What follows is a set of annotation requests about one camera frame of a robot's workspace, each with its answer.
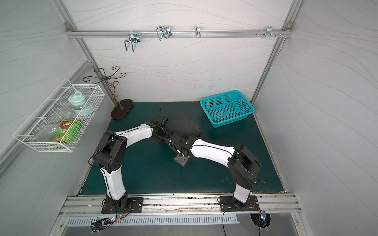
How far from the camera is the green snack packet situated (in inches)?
22.9

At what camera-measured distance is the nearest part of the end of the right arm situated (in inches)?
23.8

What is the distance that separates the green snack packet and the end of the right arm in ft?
1.33
